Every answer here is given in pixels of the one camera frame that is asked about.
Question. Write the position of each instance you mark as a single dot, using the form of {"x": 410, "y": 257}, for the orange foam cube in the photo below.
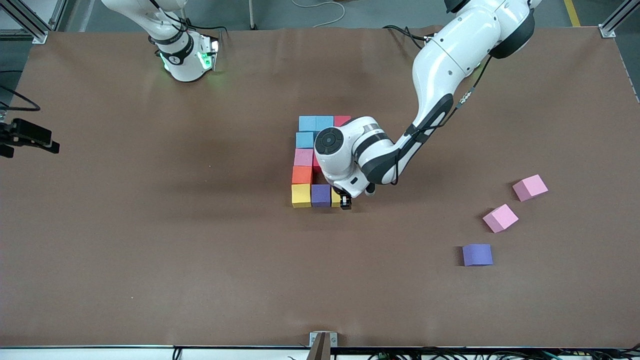
{"x": 302, "y": 175}

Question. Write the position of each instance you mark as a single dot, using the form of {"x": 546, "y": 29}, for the yellow foam cube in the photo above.
{"x": 301, "y": 196}
{"x": 335, "y": 199}

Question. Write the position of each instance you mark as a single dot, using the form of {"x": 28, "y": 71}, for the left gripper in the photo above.
{"x": 345, "y": 200}

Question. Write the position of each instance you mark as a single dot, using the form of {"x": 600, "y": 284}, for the aluminium frame profile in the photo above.
{"x": 58, "y": 12}
{"x": 612, "y": 25}
{"x": 30, "y": 30}

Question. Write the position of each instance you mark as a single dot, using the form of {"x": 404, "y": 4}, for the grey metal stand leg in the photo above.
{"x": 252, "y": 15}

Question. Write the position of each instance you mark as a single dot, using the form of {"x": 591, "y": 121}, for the grey metal bracket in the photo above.
{"x": 314, "y": 339}

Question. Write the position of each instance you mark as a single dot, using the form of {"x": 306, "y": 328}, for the purple foam cube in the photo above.
{"x": 320, "y": 195}
{"x": 477, "y": 255}

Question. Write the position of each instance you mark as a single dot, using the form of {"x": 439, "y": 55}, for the red foam cube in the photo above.
{"x": 341, "y": 120}
{"x": 316, "y": 162}

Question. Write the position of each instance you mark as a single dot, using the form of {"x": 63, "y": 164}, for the pink foam cube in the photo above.
{"x": 530, "y": 188}
{"x": 500, "y": 218}
{"x": 303, "y": 157}

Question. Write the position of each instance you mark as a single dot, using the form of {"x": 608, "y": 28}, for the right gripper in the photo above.
{"x": 29, "y": 133}

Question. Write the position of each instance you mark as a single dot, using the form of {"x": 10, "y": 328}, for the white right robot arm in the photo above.
{"x": 185, "y": 65}

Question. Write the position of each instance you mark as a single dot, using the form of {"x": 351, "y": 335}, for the yellow floor tape strip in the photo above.
{"x": 572, "y": 14}

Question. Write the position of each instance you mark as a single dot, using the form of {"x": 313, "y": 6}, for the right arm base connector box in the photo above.
{"x": 210, "y": 50}

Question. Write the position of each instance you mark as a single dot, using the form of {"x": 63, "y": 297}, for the blue foam cube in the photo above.
{"x": 304, "y": 140}
{"x": 325, "y": 122}
{"x": 307, "y": 123}

